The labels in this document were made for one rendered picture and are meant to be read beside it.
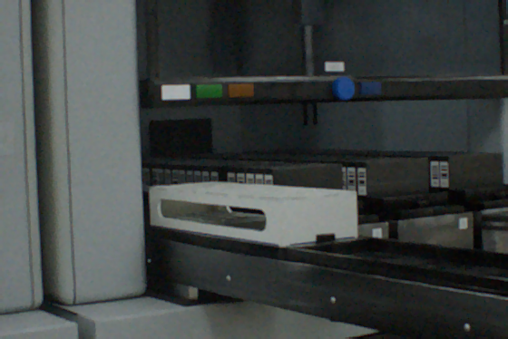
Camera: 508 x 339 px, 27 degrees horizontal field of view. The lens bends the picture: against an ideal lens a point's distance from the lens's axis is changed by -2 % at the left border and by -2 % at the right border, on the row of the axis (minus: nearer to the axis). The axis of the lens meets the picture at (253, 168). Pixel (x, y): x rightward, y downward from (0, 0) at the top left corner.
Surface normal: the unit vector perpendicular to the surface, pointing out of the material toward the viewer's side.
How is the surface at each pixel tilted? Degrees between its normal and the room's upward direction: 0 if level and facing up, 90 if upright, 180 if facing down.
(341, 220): 90
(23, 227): 90
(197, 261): 90
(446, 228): 90
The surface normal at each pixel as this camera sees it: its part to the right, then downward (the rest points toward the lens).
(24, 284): 0.54, 0.03
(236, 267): -0.84, 0.06
